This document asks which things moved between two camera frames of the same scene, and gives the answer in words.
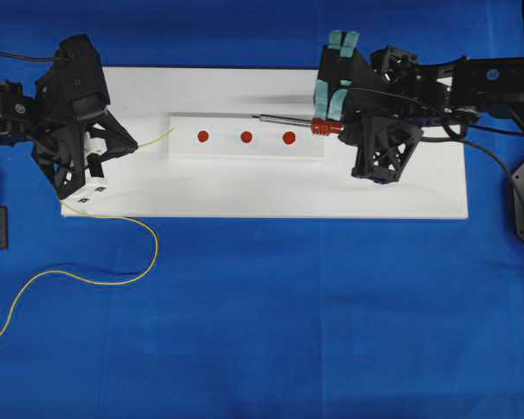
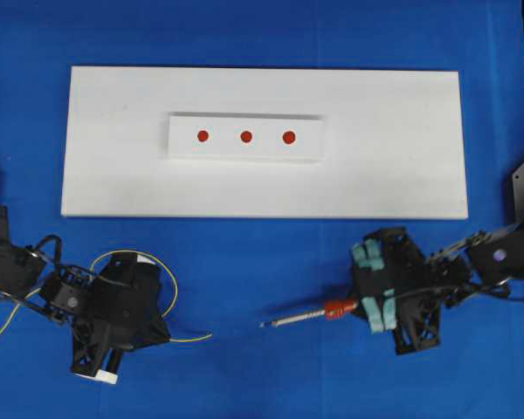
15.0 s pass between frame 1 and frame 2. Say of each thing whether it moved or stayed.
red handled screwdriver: moved
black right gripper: moved
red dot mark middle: stayed
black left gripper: moved
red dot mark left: stayed
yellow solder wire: moved
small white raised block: stayed
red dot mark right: stayed
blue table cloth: stayed
